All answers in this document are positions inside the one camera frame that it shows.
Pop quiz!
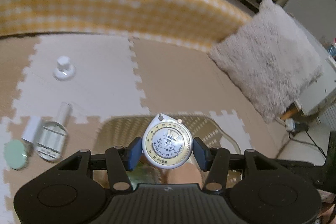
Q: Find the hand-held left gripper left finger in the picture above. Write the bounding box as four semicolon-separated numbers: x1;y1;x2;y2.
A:
56;137;144;192

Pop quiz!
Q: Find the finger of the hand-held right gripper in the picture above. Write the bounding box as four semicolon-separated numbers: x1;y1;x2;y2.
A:
277;159;326;169

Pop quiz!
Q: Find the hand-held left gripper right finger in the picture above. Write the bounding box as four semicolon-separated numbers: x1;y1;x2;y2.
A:
193;137;279;192

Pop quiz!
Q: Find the green printed badge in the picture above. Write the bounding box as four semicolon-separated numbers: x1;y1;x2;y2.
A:
130;164;160;185

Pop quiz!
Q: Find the cream plastic basket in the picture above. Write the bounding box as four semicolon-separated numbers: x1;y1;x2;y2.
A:
96;115;242;188

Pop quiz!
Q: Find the white round tape measure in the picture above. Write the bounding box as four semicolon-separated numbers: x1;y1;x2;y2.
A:
142;113;194;169

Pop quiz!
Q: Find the clear plastic tube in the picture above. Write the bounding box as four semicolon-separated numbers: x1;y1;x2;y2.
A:
56;102;72;128

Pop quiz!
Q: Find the white power adapter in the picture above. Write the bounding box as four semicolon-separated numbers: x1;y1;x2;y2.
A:
21;116;42;149

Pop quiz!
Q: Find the white plastic knob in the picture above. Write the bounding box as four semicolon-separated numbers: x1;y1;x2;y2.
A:
52;55;76;81

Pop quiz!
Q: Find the mint green round compact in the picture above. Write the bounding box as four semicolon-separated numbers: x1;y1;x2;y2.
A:
4;140;28;171

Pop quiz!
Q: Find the white power strip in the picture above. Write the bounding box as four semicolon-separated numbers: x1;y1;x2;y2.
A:
285;119;302;132

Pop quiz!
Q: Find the white foam mat tile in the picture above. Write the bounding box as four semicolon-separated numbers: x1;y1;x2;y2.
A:
210;110;281;159
0;115;101;224
16;35;149;125

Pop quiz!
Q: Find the wooden cabinet leg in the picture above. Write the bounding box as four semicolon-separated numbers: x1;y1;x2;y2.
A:
280;106;300;120

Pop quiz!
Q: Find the white cabinet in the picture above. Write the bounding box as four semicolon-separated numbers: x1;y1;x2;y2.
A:
294;56;336;115

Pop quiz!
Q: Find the beige foam mat tile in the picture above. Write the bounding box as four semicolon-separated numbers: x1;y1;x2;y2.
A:
130;38;252;119

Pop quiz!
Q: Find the fluffy white pillow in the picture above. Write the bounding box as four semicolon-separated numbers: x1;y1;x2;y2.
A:
209;0;323;123

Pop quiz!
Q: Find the white closet door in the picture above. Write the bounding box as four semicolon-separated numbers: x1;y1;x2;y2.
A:
278;0;336;56

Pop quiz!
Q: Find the black cable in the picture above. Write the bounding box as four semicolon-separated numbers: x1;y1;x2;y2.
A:
289;124;328;159

